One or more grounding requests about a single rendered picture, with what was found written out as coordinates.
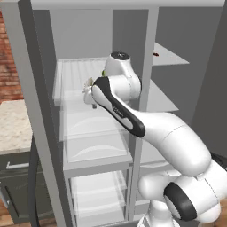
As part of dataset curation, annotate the grey freezer door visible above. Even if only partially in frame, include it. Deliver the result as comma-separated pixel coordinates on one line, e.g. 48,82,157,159
0,0,67,227

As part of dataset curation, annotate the glass fridge shelf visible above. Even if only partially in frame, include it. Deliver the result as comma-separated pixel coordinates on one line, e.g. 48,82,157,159
152,42,191,67
146,79,180,114

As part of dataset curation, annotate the dark grey fridge door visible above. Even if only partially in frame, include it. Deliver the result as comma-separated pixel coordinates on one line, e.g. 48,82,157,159
190,5,227,159

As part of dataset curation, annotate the black curved door handle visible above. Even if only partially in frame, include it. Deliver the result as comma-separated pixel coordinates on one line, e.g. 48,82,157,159
27,137,41,227

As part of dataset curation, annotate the ribbed white freezer shelf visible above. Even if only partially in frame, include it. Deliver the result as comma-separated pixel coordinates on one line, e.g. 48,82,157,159
52,57,111,105

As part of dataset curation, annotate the clear freezer drawer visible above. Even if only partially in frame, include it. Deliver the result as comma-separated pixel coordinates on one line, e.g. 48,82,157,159
58,98,131,144
62,129,135,165

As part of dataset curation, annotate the dark grey cupboard door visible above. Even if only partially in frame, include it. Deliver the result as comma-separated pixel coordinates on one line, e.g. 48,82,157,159
0,176,55,225

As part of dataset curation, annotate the silver drawer handle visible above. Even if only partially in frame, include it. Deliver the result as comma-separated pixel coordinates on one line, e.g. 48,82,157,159
5,160,31,170

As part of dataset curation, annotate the grey fridge freezer cabinet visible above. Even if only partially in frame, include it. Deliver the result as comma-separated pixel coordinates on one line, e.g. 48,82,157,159
17,0,227,227

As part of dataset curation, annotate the silver cupboard door handle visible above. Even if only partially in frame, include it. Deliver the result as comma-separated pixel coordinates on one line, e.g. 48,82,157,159
0,189,11,209

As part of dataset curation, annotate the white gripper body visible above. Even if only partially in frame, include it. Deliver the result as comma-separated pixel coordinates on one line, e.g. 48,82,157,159
83,76,99,110

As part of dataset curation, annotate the dark grey drawer front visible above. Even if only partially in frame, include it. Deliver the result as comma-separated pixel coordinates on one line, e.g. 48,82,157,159
0,152,34,180

